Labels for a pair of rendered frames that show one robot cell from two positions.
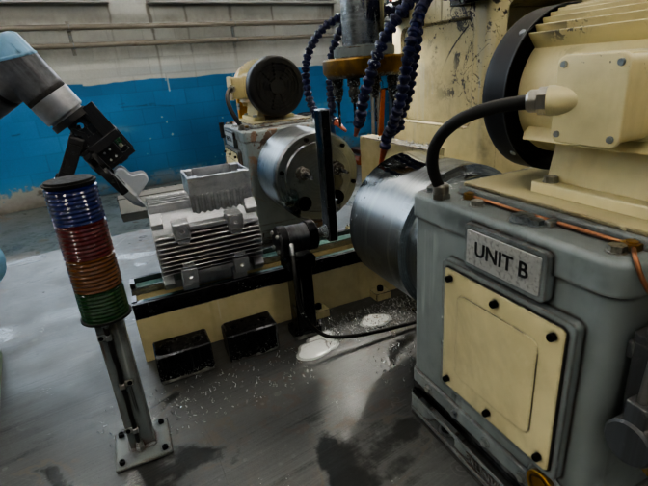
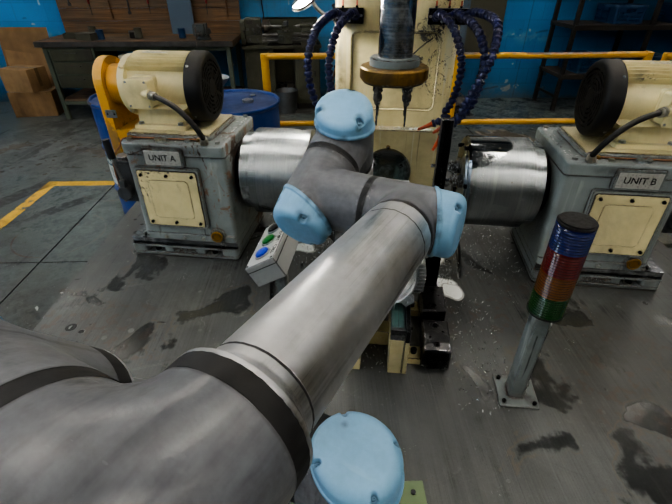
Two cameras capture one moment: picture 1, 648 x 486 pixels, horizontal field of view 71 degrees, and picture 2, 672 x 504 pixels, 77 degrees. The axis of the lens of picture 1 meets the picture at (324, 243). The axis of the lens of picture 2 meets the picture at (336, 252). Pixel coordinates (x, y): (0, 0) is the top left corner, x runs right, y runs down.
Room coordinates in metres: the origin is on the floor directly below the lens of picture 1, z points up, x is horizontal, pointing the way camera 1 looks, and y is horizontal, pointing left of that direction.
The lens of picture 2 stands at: (0.59, 0.99, 1.54)
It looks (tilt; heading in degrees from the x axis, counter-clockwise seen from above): 34 degrees down; 300
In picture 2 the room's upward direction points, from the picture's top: straight up
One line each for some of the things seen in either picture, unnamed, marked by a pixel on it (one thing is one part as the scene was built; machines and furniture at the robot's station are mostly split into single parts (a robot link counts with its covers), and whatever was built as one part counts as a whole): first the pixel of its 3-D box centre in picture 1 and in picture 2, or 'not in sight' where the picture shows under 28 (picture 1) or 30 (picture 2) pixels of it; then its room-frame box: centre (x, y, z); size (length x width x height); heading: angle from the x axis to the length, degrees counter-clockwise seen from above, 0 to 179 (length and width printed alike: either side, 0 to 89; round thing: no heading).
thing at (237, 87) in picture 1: (257, 123); (166, 132); (1.60, 0.19, 1.16); 0.33 x 0.26 x 0.42; 23
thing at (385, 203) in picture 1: (445, 232); (503, 182); (0.72, -0.21, 1.04); 0.41 x 0.25 x 0.25; 23
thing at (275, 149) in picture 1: (299, 169); (268, 170); (1.36, 0.06, 1.04); 0.37 x 0.25 x 0.25; 23
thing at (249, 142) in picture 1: (276, 173); (194, 182); (1.58, 0.15, 0.99); 0.35 x 0.31 x 0.37; 23
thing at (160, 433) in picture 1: (110, 328); (541, 319); (0.54, 0.30, 1.01); 0.08 x 0.08 x 0.42; 23
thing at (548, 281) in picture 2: (94, 269); (555, 280); (0.54, 0.30, 1.10); 0.06 x 0.06 x 0.04
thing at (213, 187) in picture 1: (216, 187); not in sight; (0.91, 0.21, 1.11); 0.12 x 0.11 x 0.07; 112
